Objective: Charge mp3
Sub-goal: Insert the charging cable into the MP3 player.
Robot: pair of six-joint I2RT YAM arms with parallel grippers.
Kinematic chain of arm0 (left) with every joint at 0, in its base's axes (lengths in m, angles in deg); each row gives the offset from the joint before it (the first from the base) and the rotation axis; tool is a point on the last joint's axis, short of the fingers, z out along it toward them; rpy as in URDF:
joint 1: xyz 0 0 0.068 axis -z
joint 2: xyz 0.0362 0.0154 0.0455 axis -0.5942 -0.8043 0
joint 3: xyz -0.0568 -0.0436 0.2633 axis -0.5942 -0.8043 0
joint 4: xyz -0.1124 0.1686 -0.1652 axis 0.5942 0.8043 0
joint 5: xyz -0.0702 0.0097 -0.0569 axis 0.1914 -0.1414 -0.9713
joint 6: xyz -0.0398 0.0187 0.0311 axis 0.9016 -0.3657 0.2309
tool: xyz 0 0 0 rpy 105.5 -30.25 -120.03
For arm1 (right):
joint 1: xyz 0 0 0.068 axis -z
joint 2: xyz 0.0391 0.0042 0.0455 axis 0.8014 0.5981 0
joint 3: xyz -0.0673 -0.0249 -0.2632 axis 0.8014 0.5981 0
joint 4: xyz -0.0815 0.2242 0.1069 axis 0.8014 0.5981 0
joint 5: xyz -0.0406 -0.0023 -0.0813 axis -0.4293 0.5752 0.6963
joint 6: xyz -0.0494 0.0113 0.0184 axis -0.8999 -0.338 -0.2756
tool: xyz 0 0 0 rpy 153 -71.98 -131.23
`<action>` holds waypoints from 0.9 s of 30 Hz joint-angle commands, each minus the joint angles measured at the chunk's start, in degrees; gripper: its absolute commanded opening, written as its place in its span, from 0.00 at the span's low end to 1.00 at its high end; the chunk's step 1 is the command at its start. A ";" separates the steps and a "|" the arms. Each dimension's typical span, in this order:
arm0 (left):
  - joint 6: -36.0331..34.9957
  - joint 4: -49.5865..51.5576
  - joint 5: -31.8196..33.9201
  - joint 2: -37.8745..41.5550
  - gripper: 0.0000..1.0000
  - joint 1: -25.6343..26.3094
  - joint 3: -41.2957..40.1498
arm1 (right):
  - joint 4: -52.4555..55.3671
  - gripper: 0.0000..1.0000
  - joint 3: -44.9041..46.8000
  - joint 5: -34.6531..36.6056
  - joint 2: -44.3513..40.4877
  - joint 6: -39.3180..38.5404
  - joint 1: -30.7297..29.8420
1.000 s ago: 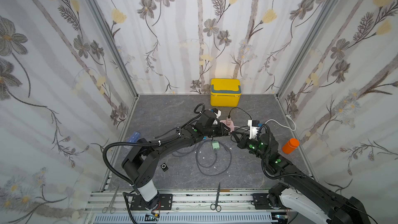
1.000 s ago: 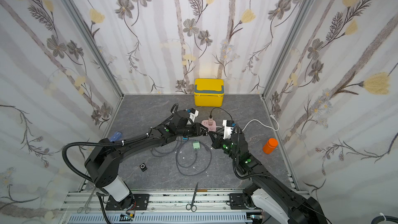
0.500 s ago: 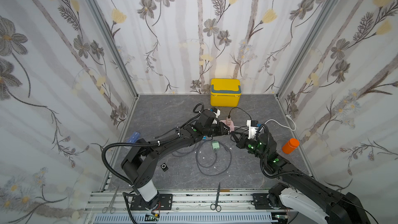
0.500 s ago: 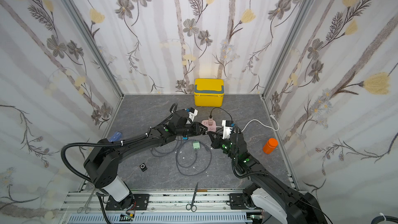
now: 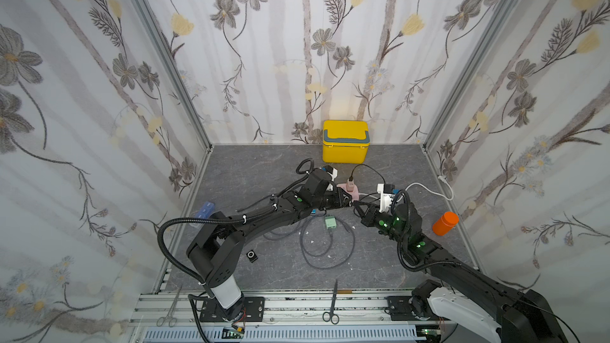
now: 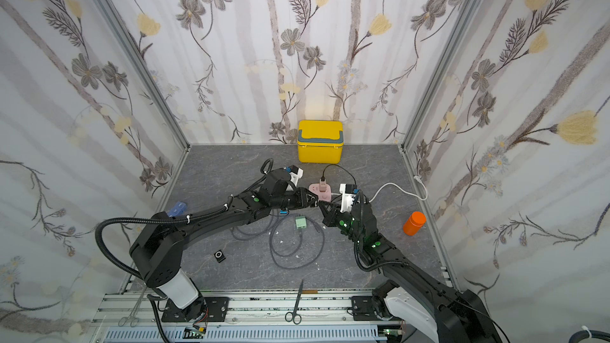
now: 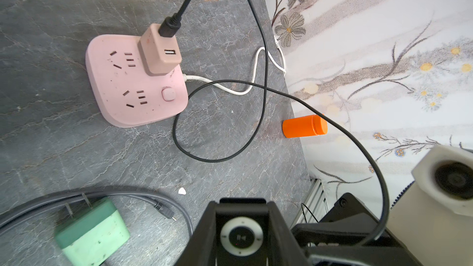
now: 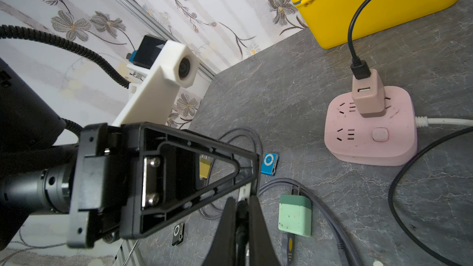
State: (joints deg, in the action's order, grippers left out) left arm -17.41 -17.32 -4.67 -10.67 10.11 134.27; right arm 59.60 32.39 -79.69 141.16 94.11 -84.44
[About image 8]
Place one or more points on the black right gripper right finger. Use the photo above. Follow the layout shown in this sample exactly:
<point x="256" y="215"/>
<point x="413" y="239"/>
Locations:
<point x="262" y="252"/>

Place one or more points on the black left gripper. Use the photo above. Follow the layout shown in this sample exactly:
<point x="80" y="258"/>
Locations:
<point x="138" y="178"/>

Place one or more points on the pink power strip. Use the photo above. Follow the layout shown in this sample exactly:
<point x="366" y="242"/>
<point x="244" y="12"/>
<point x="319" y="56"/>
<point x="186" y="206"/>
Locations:
<point x="389" y="140"/>

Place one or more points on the yellow usb charger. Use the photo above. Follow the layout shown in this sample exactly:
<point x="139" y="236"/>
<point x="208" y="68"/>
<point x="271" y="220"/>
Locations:
<point x="204" y="167"/>

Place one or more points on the blue mp3 player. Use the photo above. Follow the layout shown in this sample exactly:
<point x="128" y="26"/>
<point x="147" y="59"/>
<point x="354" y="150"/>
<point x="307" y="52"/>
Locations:
<point x="269" y="164"/>

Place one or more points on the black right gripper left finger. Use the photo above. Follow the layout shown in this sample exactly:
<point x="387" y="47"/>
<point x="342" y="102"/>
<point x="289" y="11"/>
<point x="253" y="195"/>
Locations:
<point x="223" y="249"/>

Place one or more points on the black mp3 player left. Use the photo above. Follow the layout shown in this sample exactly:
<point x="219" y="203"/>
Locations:
<point x="178" y="234"/>

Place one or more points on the green usb charger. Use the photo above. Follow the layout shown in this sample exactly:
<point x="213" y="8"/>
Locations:
<point x="295" y="215"/>

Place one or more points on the silver surgical scissors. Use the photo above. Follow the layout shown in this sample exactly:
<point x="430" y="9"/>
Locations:
<point x="129" y="254"/>

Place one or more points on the beige usb charger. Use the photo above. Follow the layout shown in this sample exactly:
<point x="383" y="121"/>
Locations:
<point x="368" y="95"/>

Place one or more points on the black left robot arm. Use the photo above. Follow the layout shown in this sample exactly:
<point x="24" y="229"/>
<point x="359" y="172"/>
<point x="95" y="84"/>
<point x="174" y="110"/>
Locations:
<point x="40" y="182"/>

